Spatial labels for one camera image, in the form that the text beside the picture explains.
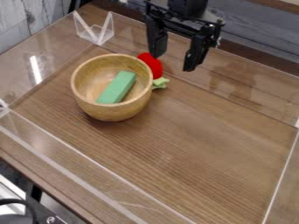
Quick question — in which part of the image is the black cable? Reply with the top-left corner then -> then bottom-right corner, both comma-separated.
0,199 -> 40,224

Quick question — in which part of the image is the black table leg mount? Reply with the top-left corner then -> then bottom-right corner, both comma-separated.
26,185 -> 68,224

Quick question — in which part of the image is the clear acrylic corner bracket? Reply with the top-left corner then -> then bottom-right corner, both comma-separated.
72,11 -> 115,46

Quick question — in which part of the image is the brown wooden bowl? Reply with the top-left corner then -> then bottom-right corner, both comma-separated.
70,53 -> 154,122

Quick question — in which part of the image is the green rectangular block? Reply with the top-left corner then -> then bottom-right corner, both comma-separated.
96,70 -> 136,104

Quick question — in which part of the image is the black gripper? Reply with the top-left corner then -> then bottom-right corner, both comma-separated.
144,0 -> 226,72

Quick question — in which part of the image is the red plush strawberry toy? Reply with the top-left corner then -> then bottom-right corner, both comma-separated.
138,52 -> 170,89

